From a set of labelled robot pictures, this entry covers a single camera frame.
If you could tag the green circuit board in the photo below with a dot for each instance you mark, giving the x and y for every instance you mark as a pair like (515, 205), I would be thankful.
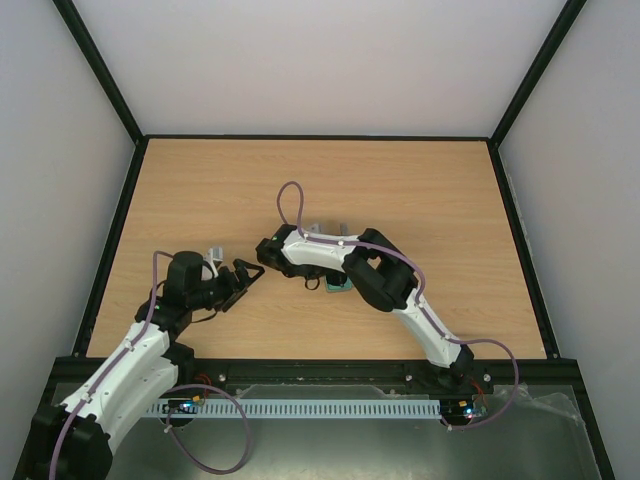
(470, 408)
(182, 405)

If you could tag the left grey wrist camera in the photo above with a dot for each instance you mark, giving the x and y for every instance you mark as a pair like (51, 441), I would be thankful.
(214, 255)

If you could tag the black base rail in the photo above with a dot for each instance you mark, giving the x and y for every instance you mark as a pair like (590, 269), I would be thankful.
(402, 376)

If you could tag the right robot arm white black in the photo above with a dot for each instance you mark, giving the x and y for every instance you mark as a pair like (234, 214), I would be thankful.
(385, 279)

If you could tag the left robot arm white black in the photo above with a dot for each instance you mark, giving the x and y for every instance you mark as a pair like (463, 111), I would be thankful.
(78, 437)

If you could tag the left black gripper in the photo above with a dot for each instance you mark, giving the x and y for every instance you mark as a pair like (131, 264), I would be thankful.
(244, 281)

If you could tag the grey glasses case green lining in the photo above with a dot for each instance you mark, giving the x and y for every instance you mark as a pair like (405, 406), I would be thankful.
(337, 282)

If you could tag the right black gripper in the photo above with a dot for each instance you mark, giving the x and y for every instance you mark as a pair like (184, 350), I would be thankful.
(338, 279)

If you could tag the light blue slotted cable duct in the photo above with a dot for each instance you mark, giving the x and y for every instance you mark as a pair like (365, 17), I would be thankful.
(218, 408)

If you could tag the left green circuit board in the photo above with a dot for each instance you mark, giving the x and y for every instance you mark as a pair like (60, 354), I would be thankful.
(182, 405)

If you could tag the right green circuit board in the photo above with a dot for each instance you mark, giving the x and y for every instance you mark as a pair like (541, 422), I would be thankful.
(470, 408)

